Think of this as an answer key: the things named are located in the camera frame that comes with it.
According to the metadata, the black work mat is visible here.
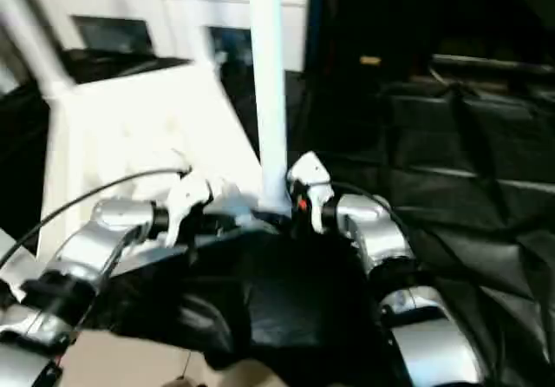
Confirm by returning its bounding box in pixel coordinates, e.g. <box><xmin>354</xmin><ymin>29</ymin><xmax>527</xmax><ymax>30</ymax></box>
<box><xmin>0</xmin><ymin>49</ymin><xmax>555</xmax><ymax>386</ymax></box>

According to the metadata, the white cabinet with glass doors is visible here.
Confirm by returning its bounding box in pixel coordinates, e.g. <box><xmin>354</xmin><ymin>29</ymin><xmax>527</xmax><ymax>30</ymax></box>
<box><xmin>30</xmin><ymin>0</ymin><xmax>310</xmax><ymax>72</ymax></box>

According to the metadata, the dark low shelf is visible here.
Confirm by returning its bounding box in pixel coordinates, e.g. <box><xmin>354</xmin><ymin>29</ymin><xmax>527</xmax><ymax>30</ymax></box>
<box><xmin>428</xmin><ymin>53</ymin><xmax>555</xmax><ymax>81</ymax></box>

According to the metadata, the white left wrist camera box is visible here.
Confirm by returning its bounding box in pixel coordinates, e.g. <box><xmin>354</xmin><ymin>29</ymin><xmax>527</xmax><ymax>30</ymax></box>
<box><xmin>163</xmin><ymin>174</ymin><xmax>214</xmax><ymax>246</ymax></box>

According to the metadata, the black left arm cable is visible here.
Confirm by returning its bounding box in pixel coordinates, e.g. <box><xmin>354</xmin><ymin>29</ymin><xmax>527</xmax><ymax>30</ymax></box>
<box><xmin>0</xmin><ymin>166</ymin><xmax>193</xmax><ymax>262</ymax></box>

